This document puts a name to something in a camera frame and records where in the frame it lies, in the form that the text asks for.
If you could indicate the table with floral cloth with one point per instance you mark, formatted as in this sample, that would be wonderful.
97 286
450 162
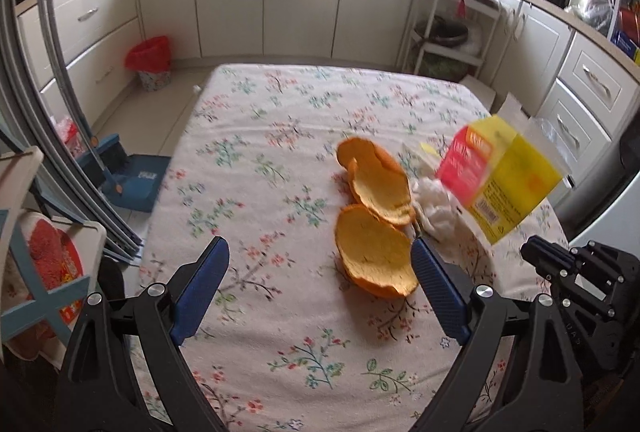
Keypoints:
280 222

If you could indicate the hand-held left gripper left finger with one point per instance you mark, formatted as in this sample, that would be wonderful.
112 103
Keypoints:
200 292

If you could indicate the red patterned package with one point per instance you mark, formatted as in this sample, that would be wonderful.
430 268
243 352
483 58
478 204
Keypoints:
50 257

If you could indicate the white stool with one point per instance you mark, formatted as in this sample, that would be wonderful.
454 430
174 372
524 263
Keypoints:
480 89

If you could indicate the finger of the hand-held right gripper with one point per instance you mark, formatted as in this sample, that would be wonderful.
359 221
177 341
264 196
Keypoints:
550 248
545 268

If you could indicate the white drawer unit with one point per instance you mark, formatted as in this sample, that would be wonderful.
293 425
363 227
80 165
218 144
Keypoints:
90 12

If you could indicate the red white plastic bag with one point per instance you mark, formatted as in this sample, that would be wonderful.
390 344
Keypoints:
70 137

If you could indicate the white panelled drawer cabinet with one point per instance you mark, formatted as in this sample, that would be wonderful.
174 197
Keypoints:
595 77

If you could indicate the white trolley rack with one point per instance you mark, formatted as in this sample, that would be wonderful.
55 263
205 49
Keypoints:
452 53

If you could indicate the patterned bin with red bag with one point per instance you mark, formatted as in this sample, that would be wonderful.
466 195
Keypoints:
147 57

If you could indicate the grey sliding door frame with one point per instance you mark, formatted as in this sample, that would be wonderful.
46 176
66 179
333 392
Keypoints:
95 222

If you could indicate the large clear plastic bag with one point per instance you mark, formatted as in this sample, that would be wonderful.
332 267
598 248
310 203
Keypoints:
600 12

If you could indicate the orange peel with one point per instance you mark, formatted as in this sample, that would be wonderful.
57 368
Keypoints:
375 252
380 192

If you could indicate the blue and white shelf rack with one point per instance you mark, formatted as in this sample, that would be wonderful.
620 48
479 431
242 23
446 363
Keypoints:
25 307

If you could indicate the blue dustpan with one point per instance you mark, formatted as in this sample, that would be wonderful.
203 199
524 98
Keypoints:
142 182

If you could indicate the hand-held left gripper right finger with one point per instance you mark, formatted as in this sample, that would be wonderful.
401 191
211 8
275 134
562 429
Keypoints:
440 292

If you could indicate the red pot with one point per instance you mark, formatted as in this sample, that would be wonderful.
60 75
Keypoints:
630 22

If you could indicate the blue box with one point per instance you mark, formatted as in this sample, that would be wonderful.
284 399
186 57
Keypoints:
625 43

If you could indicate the yellow and red box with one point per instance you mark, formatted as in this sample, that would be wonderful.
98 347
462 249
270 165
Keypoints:
500 182

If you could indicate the black wok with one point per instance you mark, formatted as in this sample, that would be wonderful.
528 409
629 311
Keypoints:
445 33

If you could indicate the white tissue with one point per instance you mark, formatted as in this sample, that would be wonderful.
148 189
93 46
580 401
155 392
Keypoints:
437 209

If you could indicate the white refrigerator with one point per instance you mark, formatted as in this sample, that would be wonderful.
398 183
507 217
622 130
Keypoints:
610 212

